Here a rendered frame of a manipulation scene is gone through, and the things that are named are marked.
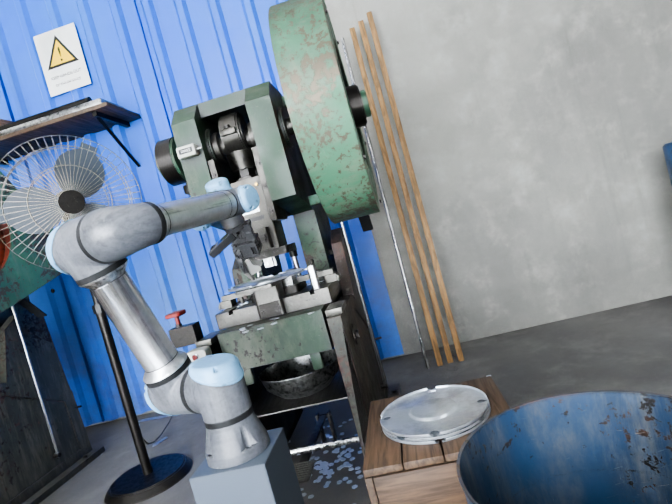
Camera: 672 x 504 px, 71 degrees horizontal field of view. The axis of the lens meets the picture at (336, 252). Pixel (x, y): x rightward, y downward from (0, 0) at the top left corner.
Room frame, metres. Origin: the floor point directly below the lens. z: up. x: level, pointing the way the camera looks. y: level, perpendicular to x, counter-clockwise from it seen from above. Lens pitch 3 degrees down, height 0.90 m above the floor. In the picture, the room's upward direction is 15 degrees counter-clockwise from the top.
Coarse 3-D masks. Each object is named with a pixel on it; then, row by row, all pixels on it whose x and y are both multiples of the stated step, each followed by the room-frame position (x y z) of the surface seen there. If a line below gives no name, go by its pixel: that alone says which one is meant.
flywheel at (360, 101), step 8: (352, 88) 1.75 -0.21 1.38; (352, 96) 1.73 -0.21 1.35; (360, 96) 1.73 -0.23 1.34; (352, 104) 1.73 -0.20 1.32; (360, 104) 1.73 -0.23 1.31; (368, 104) 1.76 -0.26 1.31; (352, 112) 1.74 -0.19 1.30; (360, 112) 1.74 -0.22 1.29; (368, 112) 1.77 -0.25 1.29; (360, 120) 1.76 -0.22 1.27
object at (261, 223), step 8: (248, 176) 1.83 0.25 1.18; (256, 176) 1.78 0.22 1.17; (232, 184) 1.79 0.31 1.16; (240, 184) 1.79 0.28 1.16; (256, 184) 1.77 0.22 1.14; (264, 200) 1.78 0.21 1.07; (264, 208) 1.78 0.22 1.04; (248, 216) 1.79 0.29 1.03; (256, 216) 1.79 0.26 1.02; (264, 216) 1.78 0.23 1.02; (256, 224) 1.79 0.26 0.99; (264, 224) 1.78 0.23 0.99; (272, 224) 1.78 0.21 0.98; (280, 224) 1.87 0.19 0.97; (256, 232) 1.76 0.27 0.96; (264, 232) 1.75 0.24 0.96; (272, 232) 1.78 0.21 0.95; (280, 232) 1.84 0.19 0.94; (264, 240) 1.74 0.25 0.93; (272, 240) 1.78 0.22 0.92; (280, 240) 1.80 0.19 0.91; (264, 248) 1.76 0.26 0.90; (272, 248) 1.78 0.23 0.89
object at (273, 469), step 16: (272, 432) 1.15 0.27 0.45; (272, 448) 1.07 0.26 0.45; (288, 448) 1.17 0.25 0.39; (256, 464) 1.00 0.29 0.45; (272, 464) 1.04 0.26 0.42; (288, 464) 1.14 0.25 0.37; (192, 480) 1.02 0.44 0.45; (208, 480) 1.01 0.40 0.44; (224, 480) 1.01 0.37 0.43; (240, 480) 1.00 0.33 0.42; (256, 480) 1.00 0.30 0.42; (272, 480) 1.01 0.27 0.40; (288, 480) 1.11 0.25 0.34; (208, 496) 1.02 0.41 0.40; (224, 496) 1.01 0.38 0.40; (240, 496) 1.01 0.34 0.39; (256, 496) 1.00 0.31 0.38; (272, 496) 1.00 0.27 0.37; (288, 496) 1.08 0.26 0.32
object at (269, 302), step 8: (280, 280) 1.67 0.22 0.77; (256, 288) 1.57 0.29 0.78; (264, 288) 1.57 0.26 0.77; (272, 288) 1.69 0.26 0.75; (280, 288) 1.72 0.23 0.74; (256, 296) 1.70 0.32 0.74; (264, 296) 1.70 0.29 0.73; (272, 296) 1.69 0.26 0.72; (280, 296) 1.69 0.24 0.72; (256, 304) 1.70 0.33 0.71; (264, 304) 1.70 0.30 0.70; (272, 304) 1.69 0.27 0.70; (280, 304) 1.69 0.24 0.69; (264, 312) 1.69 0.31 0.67; (272, 312) 1.69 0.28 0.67; (280, 312) 1.69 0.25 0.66
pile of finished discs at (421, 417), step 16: (400, 400) 1.34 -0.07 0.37; (416, 400) 1.31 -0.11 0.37; (432, 400) 1.27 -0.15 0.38; (448, 400) 1.24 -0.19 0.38; (464, 400) 1.23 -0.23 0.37; (480, 400) 1.22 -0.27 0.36; (384, 416) 1.26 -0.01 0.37; (400, 416) 1.23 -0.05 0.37; (416, 416) 1.20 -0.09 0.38; (432, 416) 1.17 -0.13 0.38; (448, 416) 1.16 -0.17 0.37; (464, 416) 1.14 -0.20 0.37; (480, 416) 1.11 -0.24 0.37; (384, 432) 1.19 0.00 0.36; (400, 432) 1.14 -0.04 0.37; (416, 432) 1.12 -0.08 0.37; (432, 432) 1.12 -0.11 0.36; (448, 432) 1.08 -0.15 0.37; (464, 432) 1.08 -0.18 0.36
